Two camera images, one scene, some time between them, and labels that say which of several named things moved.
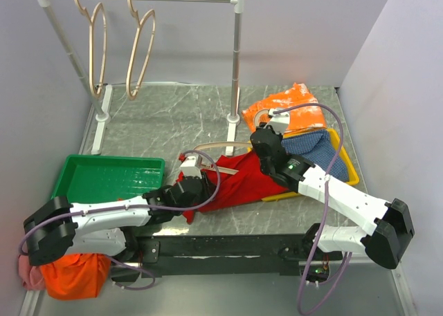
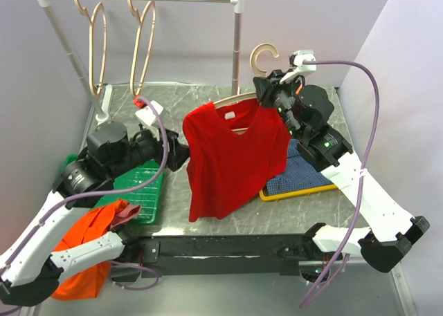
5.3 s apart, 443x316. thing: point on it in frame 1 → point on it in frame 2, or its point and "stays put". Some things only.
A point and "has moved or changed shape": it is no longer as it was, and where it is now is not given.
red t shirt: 241,177 has moved or changed shape
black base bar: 217,255 stays put
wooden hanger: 214,167 → 252,95
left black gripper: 208,190 → 178,152
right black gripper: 265,124 → 267,87
